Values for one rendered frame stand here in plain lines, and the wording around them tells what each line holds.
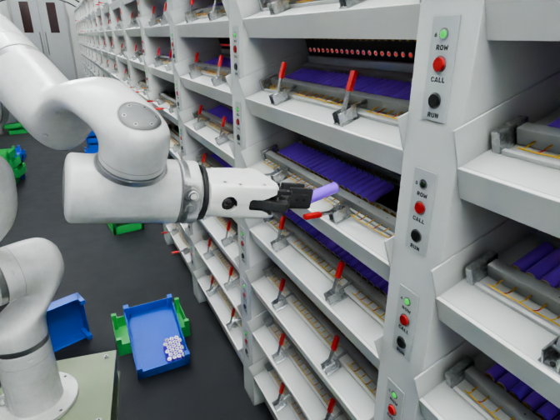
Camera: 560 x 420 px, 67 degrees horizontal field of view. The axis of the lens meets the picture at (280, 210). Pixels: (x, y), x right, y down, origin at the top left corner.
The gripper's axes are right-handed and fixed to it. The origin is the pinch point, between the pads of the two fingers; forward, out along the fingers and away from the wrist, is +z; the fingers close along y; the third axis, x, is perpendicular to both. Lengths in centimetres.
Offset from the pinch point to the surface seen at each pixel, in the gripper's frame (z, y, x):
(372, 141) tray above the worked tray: 10.9, -1.8, -9.8
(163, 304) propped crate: 11, 109, 87
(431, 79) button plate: 8.7, -12.4, -19.6
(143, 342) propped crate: 1, 96, 96
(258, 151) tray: 17, 52, 4
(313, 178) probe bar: 18.4, 23.8, 3.4
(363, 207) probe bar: 18.3, 5.2, 3.4
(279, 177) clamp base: 15.9, 34.8, 6.4
